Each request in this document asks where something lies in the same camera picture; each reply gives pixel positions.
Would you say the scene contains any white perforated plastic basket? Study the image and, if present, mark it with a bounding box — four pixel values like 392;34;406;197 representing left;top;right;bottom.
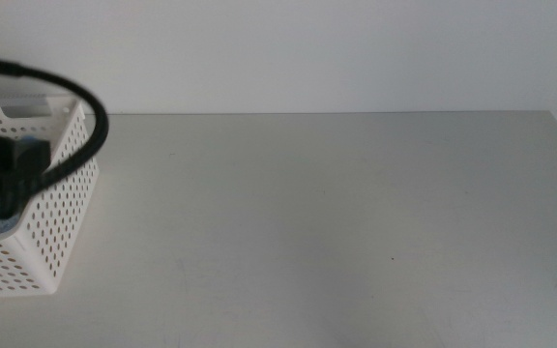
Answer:
0;94;101;297

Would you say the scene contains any thick braided black cable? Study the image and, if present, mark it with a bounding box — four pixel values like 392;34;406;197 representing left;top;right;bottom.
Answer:
0;50;110;204

